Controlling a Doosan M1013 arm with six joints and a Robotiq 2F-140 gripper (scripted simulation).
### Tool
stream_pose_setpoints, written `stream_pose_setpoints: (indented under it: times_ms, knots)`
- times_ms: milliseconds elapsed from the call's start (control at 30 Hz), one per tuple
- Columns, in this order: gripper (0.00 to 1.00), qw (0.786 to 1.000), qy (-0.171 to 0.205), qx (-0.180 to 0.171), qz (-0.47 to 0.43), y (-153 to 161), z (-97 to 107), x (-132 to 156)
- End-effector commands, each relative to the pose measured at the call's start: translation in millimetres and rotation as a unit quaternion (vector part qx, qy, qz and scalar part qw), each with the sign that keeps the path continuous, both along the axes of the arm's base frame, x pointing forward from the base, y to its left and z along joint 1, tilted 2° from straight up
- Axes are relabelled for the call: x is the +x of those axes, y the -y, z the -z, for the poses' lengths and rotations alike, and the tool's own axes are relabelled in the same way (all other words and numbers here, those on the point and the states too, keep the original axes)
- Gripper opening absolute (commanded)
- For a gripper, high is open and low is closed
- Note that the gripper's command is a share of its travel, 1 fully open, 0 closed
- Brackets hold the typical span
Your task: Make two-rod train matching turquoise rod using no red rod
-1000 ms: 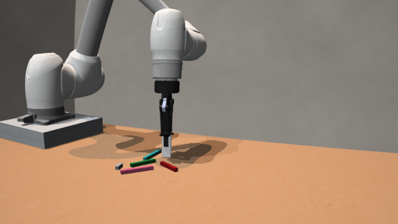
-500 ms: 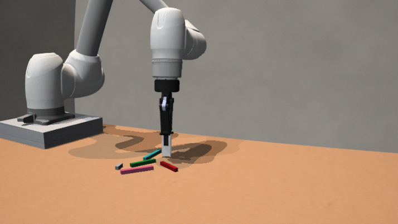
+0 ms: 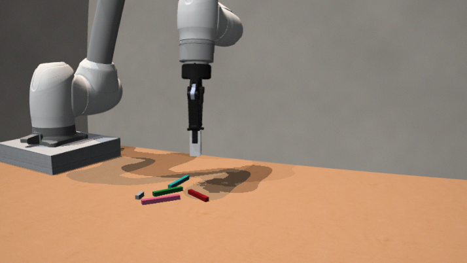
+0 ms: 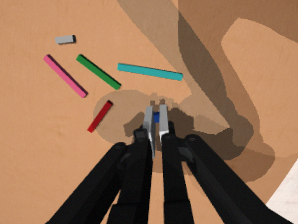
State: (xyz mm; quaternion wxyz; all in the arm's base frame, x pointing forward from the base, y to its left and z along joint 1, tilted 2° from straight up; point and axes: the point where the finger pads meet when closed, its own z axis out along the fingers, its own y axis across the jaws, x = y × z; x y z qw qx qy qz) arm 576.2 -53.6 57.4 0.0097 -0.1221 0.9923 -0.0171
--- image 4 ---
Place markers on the turquoise rod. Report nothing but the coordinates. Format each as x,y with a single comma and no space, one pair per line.
149,71

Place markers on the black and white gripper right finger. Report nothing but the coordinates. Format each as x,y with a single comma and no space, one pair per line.
232,199

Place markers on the grey rod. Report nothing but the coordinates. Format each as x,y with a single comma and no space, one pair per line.
65,39

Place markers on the green rod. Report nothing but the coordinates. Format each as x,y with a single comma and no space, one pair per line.
98,71

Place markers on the small blue cube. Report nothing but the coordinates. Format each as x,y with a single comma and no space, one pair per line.
156,117

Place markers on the pink rod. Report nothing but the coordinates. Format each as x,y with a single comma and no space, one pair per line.
65,76

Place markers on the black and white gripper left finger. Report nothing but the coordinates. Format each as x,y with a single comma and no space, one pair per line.
91,200

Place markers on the red rod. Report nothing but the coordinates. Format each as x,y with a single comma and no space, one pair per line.
100,115

